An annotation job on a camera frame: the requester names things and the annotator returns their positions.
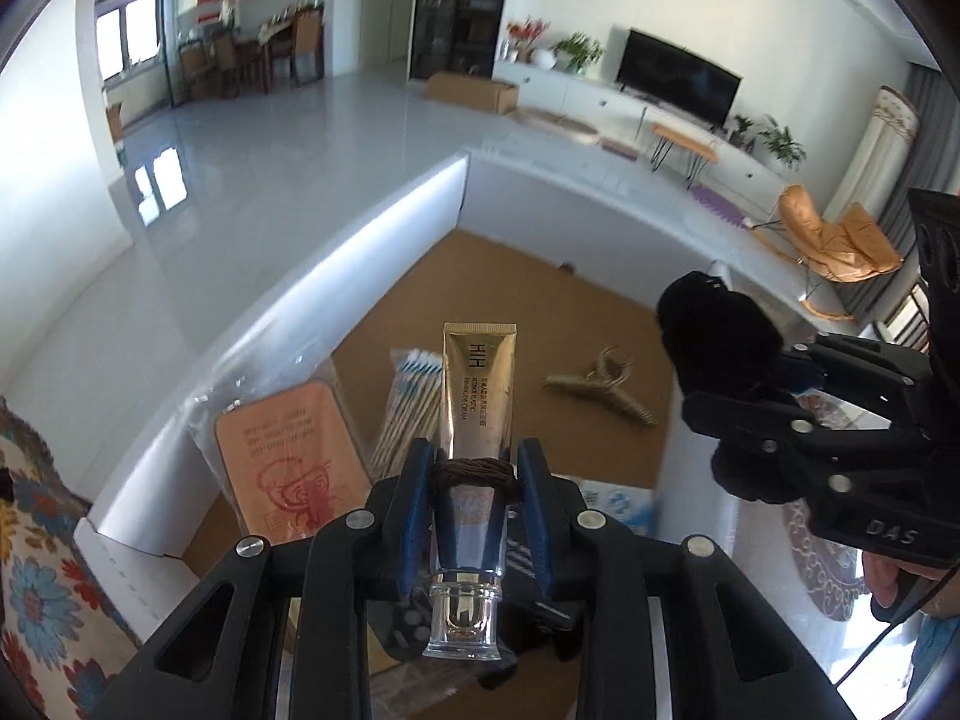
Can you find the red flower vase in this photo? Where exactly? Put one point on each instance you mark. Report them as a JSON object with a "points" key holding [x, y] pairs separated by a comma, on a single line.
{"points": [[522, 35]]}

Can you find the white tv cabinet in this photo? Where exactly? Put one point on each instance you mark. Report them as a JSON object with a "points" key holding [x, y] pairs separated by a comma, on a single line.
{"points": [[735, 174]]}

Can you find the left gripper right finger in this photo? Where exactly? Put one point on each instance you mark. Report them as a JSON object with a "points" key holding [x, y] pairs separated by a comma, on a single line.
{"points": [[728, 653]]}

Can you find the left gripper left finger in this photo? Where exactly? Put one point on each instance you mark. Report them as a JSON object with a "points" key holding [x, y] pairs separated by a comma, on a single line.
{"points": [[299, 607]]}

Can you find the gold hair claw clip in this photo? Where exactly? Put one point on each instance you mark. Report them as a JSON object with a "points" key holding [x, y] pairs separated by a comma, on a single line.
{"points": [[605, 383]]}

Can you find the floral patterned cushion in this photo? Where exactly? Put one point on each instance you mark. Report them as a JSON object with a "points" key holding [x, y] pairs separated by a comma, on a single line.
{"points": [[62, 640]]}

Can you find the white storage box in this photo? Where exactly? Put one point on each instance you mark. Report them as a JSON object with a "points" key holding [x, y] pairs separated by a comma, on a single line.
{"points": [[480, 237]]}

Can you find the orange packaged card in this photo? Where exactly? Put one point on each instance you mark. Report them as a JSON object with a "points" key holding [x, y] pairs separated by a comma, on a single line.
{"points": [[291, 462]]}

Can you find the wooden bench side table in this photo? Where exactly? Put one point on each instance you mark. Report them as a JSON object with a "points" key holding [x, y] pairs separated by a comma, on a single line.
{"points": [[699, 155]]}

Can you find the blue white tissue pack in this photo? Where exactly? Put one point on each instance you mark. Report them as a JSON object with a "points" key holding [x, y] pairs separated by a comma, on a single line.
{"points": [[634, 507]]}

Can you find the black glass display cabinet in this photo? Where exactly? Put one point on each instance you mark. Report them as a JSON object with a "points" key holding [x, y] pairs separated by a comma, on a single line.
{"points": [[454, 35]]}

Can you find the person's right hand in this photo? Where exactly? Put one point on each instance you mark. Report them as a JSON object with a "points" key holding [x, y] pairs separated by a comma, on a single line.
{"points": [[883, 576]]}

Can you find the orange lounge chair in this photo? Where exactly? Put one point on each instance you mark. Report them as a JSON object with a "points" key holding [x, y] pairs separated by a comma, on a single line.
{"points": [[851, 251]]}

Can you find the green potted plant left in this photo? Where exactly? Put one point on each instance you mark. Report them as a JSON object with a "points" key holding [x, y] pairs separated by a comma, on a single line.
{"points": [[580, 51]]}

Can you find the green potted plant right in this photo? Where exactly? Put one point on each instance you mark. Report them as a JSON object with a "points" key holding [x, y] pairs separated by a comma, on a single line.
{"points": [[780, 145]]}

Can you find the black flat television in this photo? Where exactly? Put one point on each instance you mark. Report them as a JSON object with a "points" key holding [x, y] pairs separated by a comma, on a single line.
{"points": [[677, 77]]}

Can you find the green potted plant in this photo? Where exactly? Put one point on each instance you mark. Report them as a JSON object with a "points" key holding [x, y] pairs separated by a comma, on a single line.
{"points": [[780, 145], [580, 51]]}

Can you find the gold cosmetic tube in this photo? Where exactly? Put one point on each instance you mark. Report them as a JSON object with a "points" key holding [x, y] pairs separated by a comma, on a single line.
{"points": [[472, 488]]}

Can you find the dining table with chairs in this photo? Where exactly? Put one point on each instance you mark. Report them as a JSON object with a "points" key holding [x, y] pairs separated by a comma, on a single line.
{"points": [[223, 64]]}

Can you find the cardboard box on floor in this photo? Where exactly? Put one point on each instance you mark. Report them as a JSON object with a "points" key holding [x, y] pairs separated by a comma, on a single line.
{"points": [[473, 92]]}

